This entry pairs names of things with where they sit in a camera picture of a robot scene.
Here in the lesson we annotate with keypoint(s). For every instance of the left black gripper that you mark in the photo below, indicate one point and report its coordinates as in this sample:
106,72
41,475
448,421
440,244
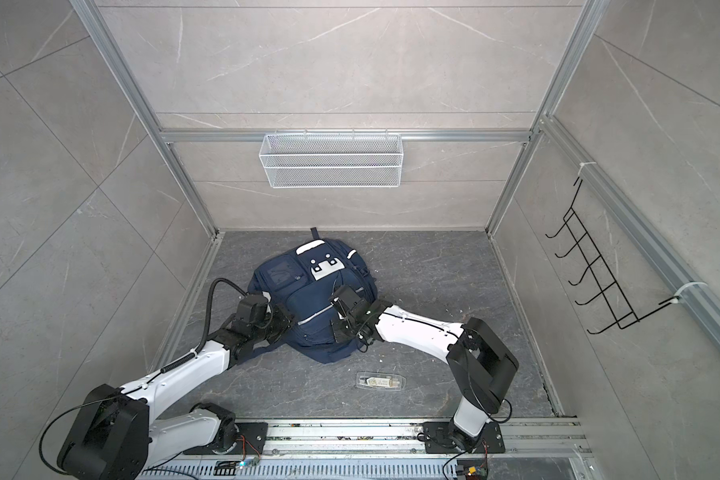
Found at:
286,320

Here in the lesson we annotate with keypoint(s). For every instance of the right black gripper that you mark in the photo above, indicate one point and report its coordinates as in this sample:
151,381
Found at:
336,330

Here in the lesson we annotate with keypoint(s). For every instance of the navy blue student backpack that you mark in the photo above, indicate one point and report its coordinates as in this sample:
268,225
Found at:
303,280

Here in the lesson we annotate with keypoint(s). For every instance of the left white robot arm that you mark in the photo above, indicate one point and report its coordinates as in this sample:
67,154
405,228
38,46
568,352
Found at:
119,431

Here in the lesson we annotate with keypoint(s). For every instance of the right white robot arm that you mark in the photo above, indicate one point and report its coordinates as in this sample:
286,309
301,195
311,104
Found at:
482,365

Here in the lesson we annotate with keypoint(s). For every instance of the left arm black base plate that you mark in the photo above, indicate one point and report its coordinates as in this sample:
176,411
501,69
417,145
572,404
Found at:
244,438

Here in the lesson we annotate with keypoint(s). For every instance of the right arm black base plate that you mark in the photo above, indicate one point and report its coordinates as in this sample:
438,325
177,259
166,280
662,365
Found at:
446,438

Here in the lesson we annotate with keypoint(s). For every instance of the white wire mesh basket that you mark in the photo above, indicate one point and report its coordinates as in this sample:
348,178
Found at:
332,160

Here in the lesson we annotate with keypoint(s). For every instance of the aluminium front rail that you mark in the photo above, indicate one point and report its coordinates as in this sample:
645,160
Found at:
377,438

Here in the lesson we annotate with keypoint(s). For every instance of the black wire hook rack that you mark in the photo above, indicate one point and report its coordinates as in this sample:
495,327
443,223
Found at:
622,312

